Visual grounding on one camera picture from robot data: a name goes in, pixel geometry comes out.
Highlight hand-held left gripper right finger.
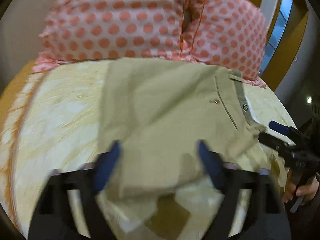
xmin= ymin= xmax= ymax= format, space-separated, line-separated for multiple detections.
xmin=196 ymin=139 xmax=292 ymax=240

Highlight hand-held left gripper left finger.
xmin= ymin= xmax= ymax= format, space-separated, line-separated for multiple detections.
xmin=28 ymin=141 xmax=122 ymax=240

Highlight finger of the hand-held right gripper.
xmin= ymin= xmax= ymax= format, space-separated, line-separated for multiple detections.
xmin=258 ymin=132 xmax=289 ymax=156
xmin=268 ymin=121 xmax=302 ymax=142

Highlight khaki pants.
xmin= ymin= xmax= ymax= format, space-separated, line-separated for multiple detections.
xmin=96 ymin=57 xmax=267 ymax=207

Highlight person's right hand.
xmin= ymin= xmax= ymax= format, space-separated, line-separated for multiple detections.
xmin=282 ymin=176 xmax=319 ymax=206

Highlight yellow patterned bed sheet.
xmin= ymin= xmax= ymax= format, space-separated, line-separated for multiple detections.
xmin=0 ymin=59 xmax=300 ymax=240

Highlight pink dotted pillow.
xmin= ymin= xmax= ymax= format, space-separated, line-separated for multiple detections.
xmin=32 ymin=0 xmax=268 ymax=89

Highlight window with wooden frame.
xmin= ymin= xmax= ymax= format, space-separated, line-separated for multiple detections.
xmin=241 ymin=0 xmax=309 ymax=92

